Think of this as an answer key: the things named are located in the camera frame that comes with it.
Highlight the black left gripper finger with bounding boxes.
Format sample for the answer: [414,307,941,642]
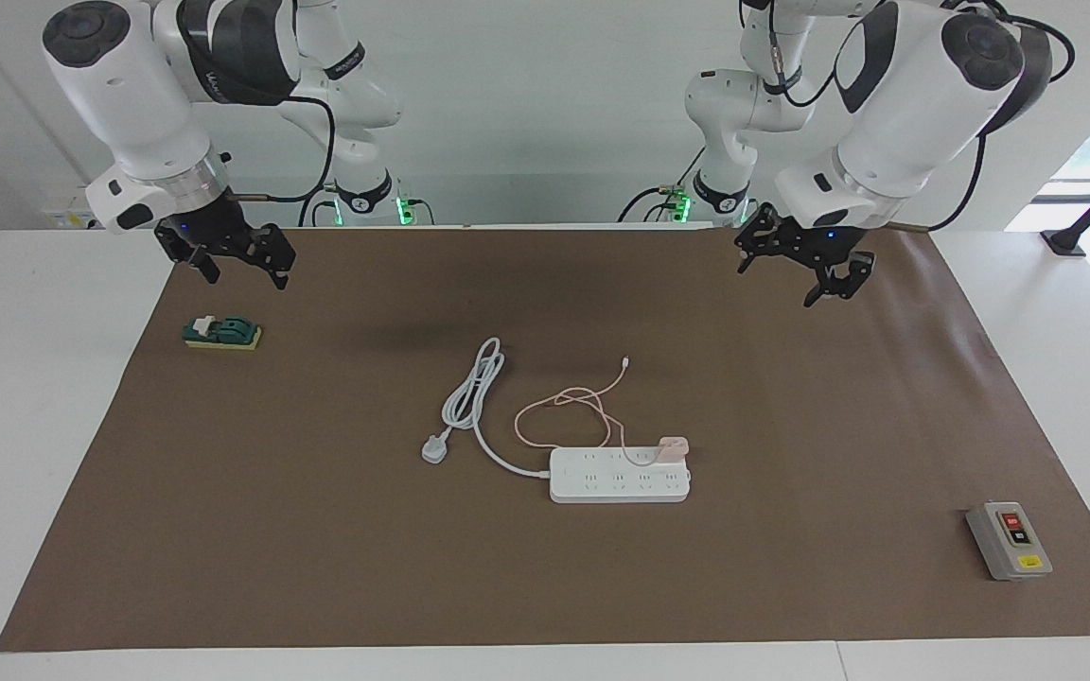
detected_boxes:
[735,202,779,276]
[804,251,876,309]

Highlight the pink charging cable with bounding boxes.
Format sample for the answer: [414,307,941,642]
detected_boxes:
[514,357,665,468]

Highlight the white power strip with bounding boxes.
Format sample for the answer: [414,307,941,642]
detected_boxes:
[549,446,693,504]

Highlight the brown table mat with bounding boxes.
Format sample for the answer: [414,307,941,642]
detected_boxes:
[0,225,1090,654]

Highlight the grey push button box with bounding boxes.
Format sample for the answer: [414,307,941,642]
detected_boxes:
[966,501,1054,582]

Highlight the black right base cable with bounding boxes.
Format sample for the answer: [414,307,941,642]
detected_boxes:
[299,183,343,228]

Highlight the black base cable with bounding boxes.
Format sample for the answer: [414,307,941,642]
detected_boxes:
[618,142,709,224]
[299,183,343,228]

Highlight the green knife switch yellow base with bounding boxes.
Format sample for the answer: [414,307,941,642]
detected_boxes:
[183,315,263,352]

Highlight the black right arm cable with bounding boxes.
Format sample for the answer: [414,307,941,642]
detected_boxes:
[226,93,337,205]

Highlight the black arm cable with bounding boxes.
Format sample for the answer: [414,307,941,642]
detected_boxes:
[226,93,337,205]
[767,0,1076,234]

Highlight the black left base cable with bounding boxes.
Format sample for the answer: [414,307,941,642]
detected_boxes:
[618,142,709,224]

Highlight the white wall socket box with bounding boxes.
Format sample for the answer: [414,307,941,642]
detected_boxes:
[44,194,118,231]

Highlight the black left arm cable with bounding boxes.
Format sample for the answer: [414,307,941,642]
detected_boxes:
[767,0,1076,234]

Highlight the white power cord with plug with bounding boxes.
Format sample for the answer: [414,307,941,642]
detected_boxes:
[421,337,554,477]

